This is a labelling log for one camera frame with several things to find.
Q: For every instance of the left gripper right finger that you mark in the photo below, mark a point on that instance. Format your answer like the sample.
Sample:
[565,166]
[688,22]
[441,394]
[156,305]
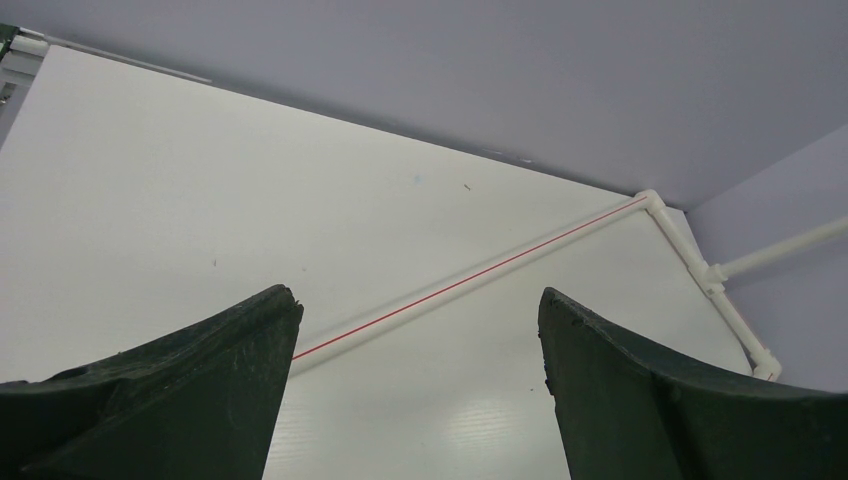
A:
[628,407]

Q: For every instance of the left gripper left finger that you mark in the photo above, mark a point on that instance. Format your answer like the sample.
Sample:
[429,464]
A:
[199,403]

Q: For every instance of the white PVC pipe frame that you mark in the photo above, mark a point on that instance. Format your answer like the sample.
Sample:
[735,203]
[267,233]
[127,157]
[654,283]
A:
[710,279]

